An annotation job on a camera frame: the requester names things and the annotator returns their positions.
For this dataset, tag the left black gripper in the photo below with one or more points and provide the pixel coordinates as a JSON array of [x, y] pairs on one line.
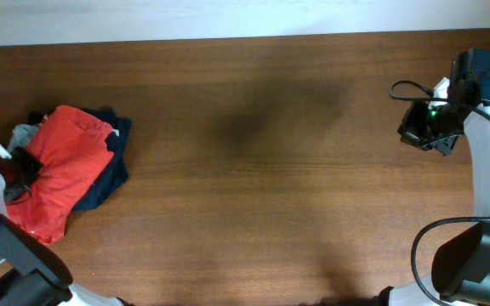
[[34, 167]]

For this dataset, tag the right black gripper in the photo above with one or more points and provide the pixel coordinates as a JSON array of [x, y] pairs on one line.
[[411, 134]]

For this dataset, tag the orange McKinney Boyd soccer t-shirt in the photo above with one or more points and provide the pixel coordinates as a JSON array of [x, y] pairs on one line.
[[70, 143]]

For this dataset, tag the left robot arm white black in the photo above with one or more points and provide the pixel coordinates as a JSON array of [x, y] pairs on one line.
[[30, 273]]

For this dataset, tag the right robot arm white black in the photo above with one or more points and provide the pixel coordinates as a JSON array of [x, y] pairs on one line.
[[457, 106]]

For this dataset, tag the folded grey shirt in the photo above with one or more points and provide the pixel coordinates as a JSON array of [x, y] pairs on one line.
[[22, 135]]

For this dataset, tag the folded navy blue shirt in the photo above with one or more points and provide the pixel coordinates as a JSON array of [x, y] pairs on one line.
[[115, 173]]

